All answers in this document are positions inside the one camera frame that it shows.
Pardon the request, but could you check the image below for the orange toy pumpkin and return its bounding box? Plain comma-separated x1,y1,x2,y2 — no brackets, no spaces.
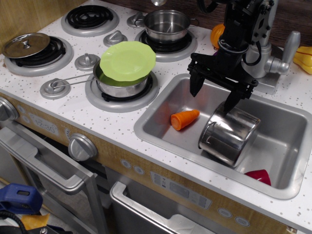
210,23,225,49

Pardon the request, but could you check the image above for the grey stove knob middle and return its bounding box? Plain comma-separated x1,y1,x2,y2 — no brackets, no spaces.
103,30,128,47

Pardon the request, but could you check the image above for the grey oven dial centre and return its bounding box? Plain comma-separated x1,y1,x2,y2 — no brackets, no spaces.
68,133,98,161

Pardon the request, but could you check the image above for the red toy pepper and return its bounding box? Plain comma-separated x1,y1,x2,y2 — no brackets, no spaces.
244,169,271,186

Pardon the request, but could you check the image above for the blue clamp tool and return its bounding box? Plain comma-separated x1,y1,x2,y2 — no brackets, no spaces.
0,183,43,215

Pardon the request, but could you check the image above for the grey oven dial left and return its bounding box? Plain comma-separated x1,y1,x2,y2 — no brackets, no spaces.
0,97,20,122

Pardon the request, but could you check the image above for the grey stove knob top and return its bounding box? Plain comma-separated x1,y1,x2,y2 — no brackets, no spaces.
127,12,145,28

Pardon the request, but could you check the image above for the black coil burner back left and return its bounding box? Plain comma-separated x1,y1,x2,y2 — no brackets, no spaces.
66,5,114,29

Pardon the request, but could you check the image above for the grey stove knob front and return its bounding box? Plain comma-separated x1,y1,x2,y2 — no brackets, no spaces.
40,78,71,99

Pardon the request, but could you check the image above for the grey stove knob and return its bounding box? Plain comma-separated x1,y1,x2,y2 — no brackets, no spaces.
103,30,128,47
75,53,100,71
127,12,145,28
40,78,71,99

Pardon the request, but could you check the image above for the grey dishwasher door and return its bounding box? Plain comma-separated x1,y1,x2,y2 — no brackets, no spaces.
110,181,234,234

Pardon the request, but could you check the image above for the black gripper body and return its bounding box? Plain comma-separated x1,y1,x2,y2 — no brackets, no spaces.
188,49,258,93

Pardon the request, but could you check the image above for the steel saucepan with handle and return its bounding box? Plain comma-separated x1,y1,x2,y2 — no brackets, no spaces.
50,59,150,98

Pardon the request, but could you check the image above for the yellow toy squash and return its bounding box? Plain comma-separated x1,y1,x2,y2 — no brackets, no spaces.
293,46,312,75

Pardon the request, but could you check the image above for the steel pot lid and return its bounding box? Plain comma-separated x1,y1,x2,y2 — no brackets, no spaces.
2,33,51,59

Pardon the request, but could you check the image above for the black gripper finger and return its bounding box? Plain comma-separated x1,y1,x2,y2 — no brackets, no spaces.
224,86,251,113
190,70,204,97

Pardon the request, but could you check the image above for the green plastic plate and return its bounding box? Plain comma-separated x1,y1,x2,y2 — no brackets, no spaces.
99,41,156,82

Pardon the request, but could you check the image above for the orange toy carrot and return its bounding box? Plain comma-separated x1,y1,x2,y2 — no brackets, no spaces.
170,110,200,131

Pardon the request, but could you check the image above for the grey oven dial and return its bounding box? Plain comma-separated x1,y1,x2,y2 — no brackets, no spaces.
0,97,20,122
68,133,98,161

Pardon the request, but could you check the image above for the small steel pot on burner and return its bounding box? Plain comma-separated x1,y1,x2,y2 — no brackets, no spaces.
144,10,199,44

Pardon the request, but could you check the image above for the grey oven door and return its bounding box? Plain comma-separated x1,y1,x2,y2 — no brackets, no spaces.
0,122,109,234

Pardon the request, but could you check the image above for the grey stove knob lower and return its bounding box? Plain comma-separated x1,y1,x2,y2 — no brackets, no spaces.
75,53,100,71

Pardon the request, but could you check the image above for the silver toy faucet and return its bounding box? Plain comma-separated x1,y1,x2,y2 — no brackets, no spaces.
242,0,301,95

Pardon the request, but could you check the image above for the yellow cloth piece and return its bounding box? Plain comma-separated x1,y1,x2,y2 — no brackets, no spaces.
21,213,50,231

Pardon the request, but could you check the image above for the grey sink basin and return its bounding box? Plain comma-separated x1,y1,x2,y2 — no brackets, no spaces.
134,74,312,199

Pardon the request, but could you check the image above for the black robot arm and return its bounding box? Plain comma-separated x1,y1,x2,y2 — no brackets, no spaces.
188,0,274,113

